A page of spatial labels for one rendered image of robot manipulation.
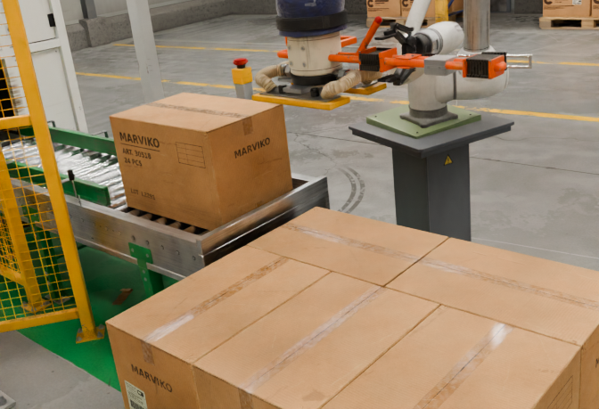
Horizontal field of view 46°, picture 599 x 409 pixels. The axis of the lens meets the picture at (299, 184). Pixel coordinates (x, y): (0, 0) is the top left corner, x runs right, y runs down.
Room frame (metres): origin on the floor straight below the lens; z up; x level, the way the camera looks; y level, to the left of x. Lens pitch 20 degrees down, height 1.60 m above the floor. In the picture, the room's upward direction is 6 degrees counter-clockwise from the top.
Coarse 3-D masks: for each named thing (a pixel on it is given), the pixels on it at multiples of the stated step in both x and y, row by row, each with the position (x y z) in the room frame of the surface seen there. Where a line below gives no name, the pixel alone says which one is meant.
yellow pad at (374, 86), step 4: (292, 84) 2.42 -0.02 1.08; (368, 84) 2.24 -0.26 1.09; (372, 84) 2.24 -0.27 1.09; (376, 84) 2.25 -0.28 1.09; (380, 84) 2.24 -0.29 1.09; (384, 84) 2.25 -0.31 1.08; (352, 88) 2.23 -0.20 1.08; (360, 88) 2.21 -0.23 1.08; (364, 88) 2.20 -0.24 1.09; (368, 88) 2.20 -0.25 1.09; (372, 88) 2.20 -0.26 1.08; (376, 88) 2.22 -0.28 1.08; (380, 88) 2.23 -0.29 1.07; (384, 88) 2.25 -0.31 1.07; (344, 92) 2.26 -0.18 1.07; (348, 92) 2.24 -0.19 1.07; (352, 92) 2.23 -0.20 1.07; (356, 92) 2.22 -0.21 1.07; (360, 92) 2.21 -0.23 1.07; (364, 92) 2.20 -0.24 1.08; (368, 92) 2.19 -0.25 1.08; (372, 92) 2.20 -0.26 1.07
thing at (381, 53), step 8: (368, 48) 2.13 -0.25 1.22; (384, 48) 2.13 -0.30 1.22; (392, 48) 2.08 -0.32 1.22; (360, 56) 2.08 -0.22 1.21; (368, 56) 2.06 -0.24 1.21; (376, 56) 2.04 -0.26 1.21; (384, 56) 2.05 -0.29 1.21; (360, 64) 2.08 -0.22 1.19; (368, 64) 2.07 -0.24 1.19; (376, 64) 2.05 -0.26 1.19
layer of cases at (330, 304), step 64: (256, 256) 2.20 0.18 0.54; (320, 256) 2.14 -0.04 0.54; (384, 256) 2.09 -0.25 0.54; (448, 256) 2.04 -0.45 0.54; (512, 256) 1.99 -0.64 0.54; (128, 320) 1.86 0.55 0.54; (192, 320) 1.82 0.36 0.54; (256, 320) 1.78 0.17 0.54; (320, 320) 1.74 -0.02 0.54; (384, 320) 1.70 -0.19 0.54; (448, 320) 1.67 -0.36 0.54; (512, 320) 1.63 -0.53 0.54; (576, 320) 1.60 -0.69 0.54; (128, 384) 1.83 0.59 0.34; (192, 384) 1.60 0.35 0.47; (256, 384) 1.47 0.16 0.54; (320, 384) 1.45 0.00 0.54; (384, 384) 1.42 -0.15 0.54; (448, 384) 1.39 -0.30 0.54; (512, 384) 1.36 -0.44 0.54; (576, 384) 1.46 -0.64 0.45
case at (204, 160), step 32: (192, 96) 2.99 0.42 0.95; (128, 128) 2.72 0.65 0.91; (160, 128) 2.58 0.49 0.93; (192, 128) 2.46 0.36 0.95; (224, 128) 2.46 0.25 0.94; (256, 128) 2.57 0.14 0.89; (128, 160) 2.76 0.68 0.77; (160, 160) 2.61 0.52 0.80; (192, 160) 2.48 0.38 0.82; (224, 160) 2.44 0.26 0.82; (256, 160) 2.56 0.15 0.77; (288, 160) 2.68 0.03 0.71; (128, 192) 2.79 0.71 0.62; (160, 192) 2.63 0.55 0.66; (192, 192) 2.50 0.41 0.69; (224, 192) 2.42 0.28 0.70; (256, 192) 2.54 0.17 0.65; (192, 224) 2.52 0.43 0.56; (224, 224) 2.41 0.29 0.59
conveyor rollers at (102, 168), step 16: (16, 144) 4.08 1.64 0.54; (32, 144) 4.05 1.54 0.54; (64, 144) 3.93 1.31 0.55; (16, 160) 3.71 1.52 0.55; (32, 160) 3.68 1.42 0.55; (64, 160) 3.61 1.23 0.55; (80, 160) 3.58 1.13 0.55; (96, 160) 3.55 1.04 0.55; (112, 160) 3.51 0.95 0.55; (80, 176) 3.29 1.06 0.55; (96, 176) 3.32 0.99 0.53; (112, 176) 3.29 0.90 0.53; (112, 192) 3.07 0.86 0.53; (112, 208) 2.86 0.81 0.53; (128, 208) 2.82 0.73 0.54; (176, 224) 2.56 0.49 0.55
